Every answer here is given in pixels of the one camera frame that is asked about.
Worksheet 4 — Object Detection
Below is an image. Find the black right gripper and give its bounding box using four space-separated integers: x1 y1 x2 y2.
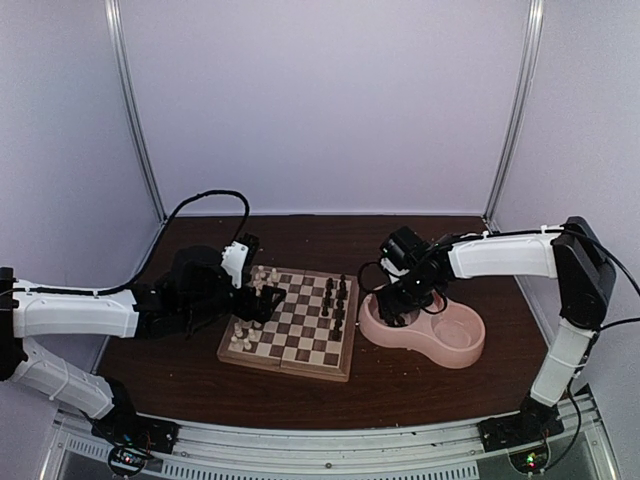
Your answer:
376 272 439 322

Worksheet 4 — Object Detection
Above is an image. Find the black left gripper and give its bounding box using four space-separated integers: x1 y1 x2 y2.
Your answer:
182 272 285 326

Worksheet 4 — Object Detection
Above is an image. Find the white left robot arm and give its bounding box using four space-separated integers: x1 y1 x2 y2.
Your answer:
1 235 286 444

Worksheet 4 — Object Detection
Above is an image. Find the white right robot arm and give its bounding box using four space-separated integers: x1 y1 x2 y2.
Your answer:
376 216 617 442

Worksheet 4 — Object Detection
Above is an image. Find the white chess pieces row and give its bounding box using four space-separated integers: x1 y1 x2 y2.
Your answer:
229 265 284 352

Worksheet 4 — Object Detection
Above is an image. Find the wooden chess board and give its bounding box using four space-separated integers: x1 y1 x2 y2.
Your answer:
217 267 359 382

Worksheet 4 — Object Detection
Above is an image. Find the pink plastic double bowl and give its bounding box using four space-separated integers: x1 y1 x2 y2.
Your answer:
358 294 486 369

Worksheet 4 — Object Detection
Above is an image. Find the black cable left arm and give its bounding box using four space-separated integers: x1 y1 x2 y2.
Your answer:
95 189 252 299

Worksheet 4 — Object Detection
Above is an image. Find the aluminium frame post right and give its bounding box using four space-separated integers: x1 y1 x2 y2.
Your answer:
484 0 546 223

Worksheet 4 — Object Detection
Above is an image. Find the aluminium frame post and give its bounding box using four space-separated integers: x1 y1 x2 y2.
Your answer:
484 0 546 223
104 0 167 223

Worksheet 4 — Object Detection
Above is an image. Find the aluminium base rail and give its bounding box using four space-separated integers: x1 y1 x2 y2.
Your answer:
40 395 611 480

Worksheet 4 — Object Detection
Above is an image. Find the aluminium frame post left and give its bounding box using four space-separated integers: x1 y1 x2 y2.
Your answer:
104 0 167 223

